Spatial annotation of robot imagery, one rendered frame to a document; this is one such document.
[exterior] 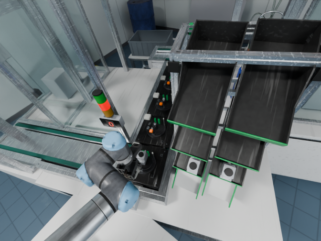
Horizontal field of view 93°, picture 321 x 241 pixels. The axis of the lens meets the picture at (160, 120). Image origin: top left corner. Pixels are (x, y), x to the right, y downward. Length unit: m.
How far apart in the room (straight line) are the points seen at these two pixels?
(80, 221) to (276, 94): 0.58
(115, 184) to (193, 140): 0.29
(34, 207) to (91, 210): 2.05
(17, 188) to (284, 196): 3.13
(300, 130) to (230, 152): 0.95
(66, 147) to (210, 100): 1.14
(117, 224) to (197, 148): 0.68
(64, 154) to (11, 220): 1.45
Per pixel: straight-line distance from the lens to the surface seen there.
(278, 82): 0.50
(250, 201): 1.08
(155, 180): 0.93
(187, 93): 0.45
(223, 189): 0.88
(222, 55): 0.40
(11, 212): 2.70
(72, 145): 1.34
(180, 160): 0.71
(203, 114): 0.43
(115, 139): 0.55
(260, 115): 0.46
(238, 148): 0.58
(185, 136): 0.57
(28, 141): 1.62
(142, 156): 0.86
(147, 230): 1.01
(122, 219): 1.05
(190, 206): 1.01
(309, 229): 2.20
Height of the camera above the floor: 1.85
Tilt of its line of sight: 51 degrees down
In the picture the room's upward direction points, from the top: 10 degrees counter-clockwise
